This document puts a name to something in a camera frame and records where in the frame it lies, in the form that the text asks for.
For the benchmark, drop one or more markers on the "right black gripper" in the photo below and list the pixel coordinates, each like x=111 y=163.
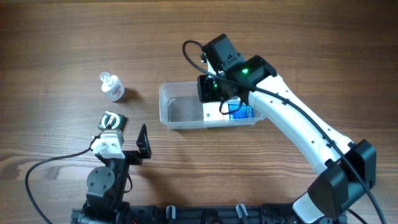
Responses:
x=205 y=95

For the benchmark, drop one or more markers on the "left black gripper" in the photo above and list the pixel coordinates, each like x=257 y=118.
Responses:
x=130 y=156

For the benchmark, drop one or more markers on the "white Hansaplast plaster box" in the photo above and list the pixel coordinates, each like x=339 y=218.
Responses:
x=215 y=111

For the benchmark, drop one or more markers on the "blue Vicks lozenge box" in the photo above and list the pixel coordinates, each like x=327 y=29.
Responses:
x=245 y=112

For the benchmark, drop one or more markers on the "white calamine lotion bottle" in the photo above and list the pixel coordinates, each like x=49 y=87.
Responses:
x=111 y=86

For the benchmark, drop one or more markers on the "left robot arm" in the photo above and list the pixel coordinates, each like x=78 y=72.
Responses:
x=107 y=184

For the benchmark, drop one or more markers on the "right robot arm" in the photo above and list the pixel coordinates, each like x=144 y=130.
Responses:
x=346 y=170

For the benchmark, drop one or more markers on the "clear plastic container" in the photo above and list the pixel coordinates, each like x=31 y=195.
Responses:
x=180 y=108

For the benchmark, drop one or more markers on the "green square tin box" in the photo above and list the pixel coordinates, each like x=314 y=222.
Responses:
x=112 y=120

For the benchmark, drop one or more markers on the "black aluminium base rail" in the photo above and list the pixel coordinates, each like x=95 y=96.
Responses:
x=264 y=214

